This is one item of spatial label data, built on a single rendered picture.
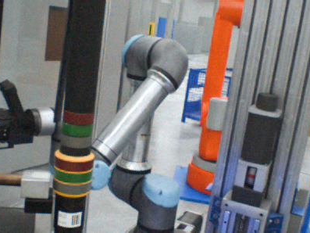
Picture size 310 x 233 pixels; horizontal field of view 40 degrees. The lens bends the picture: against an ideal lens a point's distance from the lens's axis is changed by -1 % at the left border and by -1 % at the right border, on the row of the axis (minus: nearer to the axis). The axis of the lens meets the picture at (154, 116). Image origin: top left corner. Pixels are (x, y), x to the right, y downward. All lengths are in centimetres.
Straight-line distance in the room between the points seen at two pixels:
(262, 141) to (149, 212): 38
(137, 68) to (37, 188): 83
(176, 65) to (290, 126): 38
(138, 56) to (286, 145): 50
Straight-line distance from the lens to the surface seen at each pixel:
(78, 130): 46
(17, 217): 69
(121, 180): 136
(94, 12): 44
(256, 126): 122
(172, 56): 117
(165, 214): 128
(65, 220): 49
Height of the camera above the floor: 174
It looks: 13 degrees down
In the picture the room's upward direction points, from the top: 8 degrees clockwise
